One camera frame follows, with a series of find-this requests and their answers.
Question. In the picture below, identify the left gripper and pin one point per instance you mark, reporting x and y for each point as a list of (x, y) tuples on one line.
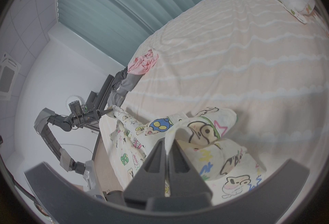
[(91, 115)]

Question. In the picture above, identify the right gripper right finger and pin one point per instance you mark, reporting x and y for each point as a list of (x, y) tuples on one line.
[(187, 179)]

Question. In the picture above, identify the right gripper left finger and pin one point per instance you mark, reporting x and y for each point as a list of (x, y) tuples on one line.
[(149, 179)]

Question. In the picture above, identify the white printed pyjama top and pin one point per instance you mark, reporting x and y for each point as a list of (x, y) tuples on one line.
[(231, 161)]

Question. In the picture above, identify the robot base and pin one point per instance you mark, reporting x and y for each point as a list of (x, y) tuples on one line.
[(91, 176)]

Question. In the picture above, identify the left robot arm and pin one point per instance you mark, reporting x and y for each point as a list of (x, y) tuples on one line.
[(48, 130)]

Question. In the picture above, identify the black chest of drawers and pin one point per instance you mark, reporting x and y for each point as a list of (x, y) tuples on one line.
[(105, 89)]

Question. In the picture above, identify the black garment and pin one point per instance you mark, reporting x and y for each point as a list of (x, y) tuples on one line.
[(119, 77)]

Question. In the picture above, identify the grey knit garment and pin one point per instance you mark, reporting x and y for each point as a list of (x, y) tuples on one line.
[(131, 85)]

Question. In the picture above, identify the pink garment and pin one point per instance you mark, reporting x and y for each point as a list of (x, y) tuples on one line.
[(142, 63)]

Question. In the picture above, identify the white ceiling air vent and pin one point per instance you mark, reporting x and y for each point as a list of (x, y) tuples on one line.
[(9, 76)]

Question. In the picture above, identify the blue-green curtain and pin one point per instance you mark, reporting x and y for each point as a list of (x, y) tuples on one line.
[(123, 4)]

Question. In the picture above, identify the bed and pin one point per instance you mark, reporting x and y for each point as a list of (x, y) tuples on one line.
[(244, 68)]

